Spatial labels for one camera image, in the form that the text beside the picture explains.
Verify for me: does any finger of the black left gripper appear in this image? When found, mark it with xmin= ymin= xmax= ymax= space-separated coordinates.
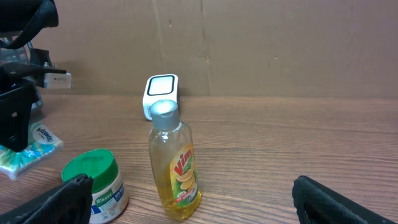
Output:
xmin=1 ymin=79 xmax=39 ymax=152

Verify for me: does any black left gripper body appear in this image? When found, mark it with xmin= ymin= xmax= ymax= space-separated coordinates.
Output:
xmin=1 ymin=48 xmax=67 ymax=88

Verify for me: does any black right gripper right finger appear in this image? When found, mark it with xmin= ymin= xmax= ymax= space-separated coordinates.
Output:
xmin=292 ymin=175 xmax=396 ymax=224

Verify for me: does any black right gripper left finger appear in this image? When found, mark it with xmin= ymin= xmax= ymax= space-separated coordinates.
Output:
xmin=1 ymin=174 xmax=94 ymax=224

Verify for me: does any green lid Knorr jar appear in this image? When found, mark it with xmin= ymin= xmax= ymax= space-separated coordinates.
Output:
xmin=62 ymin=149 xmax=129 ymax=224

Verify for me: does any small Kleenex tissue pack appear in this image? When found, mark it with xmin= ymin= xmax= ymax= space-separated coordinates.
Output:
xmin=1 ymin=121 xmax=63 ymax=180

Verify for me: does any white barcode scanner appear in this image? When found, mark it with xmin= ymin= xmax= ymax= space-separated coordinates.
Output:
xmin=142 ymin=74 xmax=180 ymax=121

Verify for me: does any grey plastic mesh basket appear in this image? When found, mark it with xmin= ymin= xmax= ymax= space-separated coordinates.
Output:
xmin=1 ymin=42 xmax=43 ymax=113

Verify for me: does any yellow dish soap bottle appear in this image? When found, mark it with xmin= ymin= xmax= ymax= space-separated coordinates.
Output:
xmin=149 ymin=100 xmax=201 ymax=221

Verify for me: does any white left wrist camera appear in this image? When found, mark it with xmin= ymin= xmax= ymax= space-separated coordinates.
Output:
xmin=44 ymin=72 xmax=72 ymax=89

